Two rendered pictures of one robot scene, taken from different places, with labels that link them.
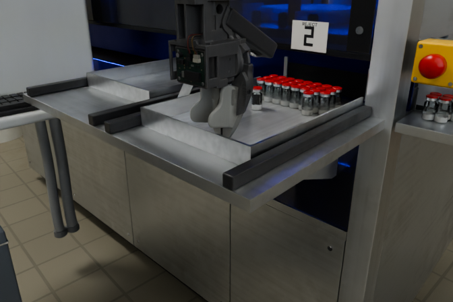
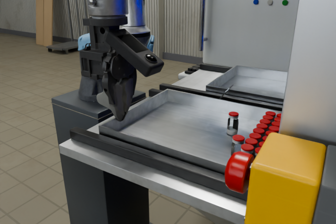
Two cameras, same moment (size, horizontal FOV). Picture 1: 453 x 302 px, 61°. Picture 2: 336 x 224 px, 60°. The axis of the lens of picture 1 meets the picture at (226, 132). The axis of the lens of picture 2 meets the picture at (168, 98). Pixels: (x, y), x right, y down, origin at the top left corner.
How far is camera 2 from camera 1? 0.76 m
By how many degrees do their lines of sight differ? 72
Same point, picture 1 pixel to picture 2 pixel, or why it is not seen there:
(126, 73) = (267, 75)
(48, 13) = (283, 21)
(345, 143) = (162, 185)
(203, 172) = (96, 127)
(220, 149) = (118, 124)
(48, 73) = (269, 63)
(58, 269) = not seen: hidden behind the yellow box
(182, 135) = (142, 111)
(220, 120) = (103, 101)
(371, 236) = not seen: outside the picture
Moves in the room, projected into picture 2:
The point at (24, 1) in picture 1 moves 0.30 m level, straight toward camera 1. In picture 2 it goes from (268, 11) to (221, 15)
